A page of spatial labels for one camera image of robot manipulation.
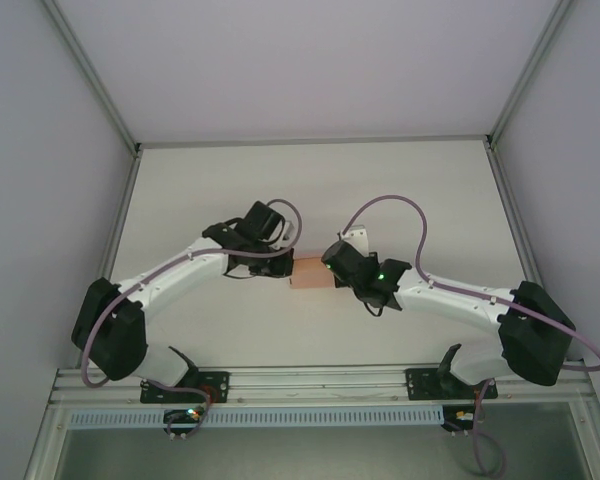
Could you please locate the salmon pink paper box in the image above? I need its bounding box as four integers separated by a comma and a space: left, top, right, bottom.
287, 253, 335, 291

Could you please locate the aluminium right frame post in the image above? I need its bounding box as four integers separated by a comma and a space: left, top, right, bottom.
484, 0, 579, 149

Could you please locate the right small circuit board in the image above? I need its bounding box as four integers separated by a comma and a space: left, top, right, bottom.
442, 405, 487, 432

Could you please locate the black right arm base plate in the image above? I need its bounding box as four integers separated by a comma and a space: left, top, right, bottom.
404, 367, 499, 401

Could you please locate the aluminium left side rail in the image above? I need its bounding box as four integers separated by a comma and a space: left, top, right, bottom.
79, 147, 144, 371

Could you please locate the left small circuit board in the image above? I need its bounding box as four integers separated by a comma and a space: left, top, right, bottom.
162, 408, 205, 422

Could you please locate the aluminium right side rail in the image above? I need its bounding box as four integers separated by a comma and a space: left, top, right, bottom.
485, 144, 589, 364

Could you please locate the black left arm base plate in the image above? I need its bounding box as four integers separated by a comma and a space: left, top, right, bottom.
139, 369, 231, 404

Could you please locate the light blue slotted cable duct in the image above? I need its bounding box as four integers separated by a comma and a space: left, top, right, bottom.
67, 405, 445, 430

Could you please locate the aluminium frame post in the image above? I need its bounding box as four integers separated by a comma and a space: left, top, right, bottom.
42, 0, 144, 151
484, 0, 579, 149

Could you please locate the aluminium left frame post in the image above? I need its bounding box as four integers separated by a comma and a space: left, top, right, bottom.
42, 0, 144, 151

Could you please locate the grey metal lower panel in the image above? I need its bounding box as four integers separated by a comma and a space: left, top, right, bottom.
22, 399, 600, 480

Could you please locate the small circuit board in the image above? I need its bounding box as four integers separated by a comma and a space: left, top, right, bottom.
442, 405, 487, 432
162, 408, 205, 422

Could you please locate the aluminium rear frame rail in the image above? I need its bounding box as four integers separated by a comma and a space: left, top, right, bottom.
134, 133, 491, 150

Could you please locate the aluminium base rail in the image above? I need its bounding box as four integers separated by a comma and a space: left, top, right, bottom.
49, 365, 595, 407

